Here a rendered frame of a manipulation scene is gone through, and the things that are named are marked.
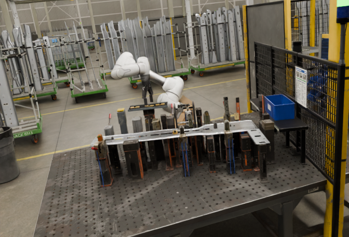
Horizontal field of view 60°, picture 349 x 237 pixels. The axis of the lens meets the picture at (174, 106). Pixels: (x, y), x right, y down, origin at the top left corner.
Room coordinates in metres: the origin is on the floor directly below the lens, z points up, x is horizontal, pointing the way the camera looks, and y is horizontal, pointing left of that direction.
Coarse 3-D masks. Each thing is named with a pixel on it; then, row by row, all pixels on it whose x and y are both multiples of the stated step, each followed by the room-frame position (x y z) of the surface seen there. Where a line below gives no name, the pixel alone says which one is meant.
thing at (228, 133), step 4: (224, 132) 2.16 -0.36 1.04; (228, 132) 2.13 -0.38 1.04; (224, 136) 2.18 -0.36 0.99; (228, 136) 2.12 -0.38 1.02; (232, 136) 2.12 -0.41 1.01; (224, 140) 2.20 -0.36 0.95; (228, 140) 2.12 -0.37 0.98; (232, 140) 2.11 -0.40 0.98; (228, 144) 2.12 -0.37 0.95; (232, 144) 2.12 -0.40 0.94; (228, 148) 2.13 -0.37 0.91; (232, 148) 2.13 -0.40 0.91; (228, 152) 2.13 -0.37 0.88; (232, 152) 2.13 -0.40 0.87; (228, 156) 2.13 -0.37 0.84; (232, 156) 2.13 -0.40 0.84; (228, 160) 2.13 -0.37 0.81; (232, 160) 2.13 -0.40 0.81; (228, 164) 2.12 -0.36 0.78; (232, 164) 2.11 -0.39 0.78; (228, 168) 2.12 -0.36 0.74; (232, 168) 2.11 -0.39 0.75; (228, 172) 2.12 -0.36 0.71; (232, 172) 2.12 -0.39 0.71
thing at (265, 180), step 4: (260, 144) 1.97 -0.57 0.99; (264, 144) 1.96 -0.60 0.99; (260, 148) 1.96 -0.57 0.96; (264, 148) 1.96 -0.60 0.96; (260, 152) 1.96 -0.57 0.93; (264, 152) 1.96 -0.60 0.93; (260, 156) 1.97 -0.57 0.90; (264, 156) 1.96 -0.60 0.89; (260, 160) 1.97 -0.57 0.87; (264, 160) 1.98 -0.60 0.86; (260, 164) 1.97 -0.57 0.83; (264, 164) 1.98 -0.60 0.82; (260, 168) 1.98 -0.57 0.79; (264, 168) 1.98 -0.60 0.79; (260, 172) 1.98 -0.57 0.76; (264, 172) 1.98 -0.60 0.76; (260, 176) 1.99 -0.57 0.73; (264, 176) 1.96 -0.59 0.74; (260, 180) 1.96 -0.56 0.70; (264, 180) 1.96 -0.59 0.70; (268, 180) 1.95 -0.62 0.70
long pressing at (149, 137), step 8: (248, 120) 2.45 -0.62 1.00; (176, 128) 2.45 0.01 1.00; (192, 128) 2.41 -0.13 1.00; (200, 128) 2.39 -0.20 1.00; (216, 128) 2.35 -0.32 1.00; (232, 128) 2.31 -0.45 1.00; (240, 128) 2.29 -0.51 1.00; (248, 128) 2.27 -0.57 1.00; (256, 128) 2.26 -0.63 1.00; (104, 136) 2.47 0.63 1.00; (112, 136) 2.46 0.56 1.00; (120, 136) 2.43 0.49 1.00; (128, 136) 2.41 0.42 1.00; (136, 136) 2.39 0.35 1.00; (152, 136) 2.35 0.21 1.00; (160, 136) 2.32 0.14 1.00; (168, 136) 2.30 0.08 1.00; (176, 136) 2.29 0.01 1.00; (112, 144) 2.29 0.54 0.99
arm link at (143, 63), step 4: (140, 60) 2.68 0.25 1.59; (144, 60) 2.68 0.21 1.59; (140, 64) 2.66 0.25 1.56; (144, 64) 2.67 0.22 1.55; (148, 64) 2.70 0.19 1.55; (140, 68) 2.65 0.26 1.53; (144, 68) 2.67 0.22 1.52; (148, 68) 2.69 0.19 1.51; (140, 72) 2.65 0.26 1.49; (144, 72) 2.67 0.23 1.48; (148, 72) 2.70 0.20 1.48
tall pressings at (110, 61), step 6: (102, 24) 11.81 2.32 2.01; (108, 24) 12.03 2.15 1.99; (120, 24) 11.74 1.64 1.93; (102, 30) 11.78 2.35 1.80; (114, 30) 11.86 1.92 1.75; (108, 36) 11.77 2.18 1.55; (114, 36) 11.89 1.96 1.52; (120, 36) 11.64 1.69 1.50; (108, 42) 11.81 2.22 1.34; (114, 42) 11.87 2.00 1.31; (108, 48) 11.79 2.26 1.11; (114, 48) 11.83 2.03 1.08; (108, 54) 11.77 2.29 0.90; (108, 60) 11.67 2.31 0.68
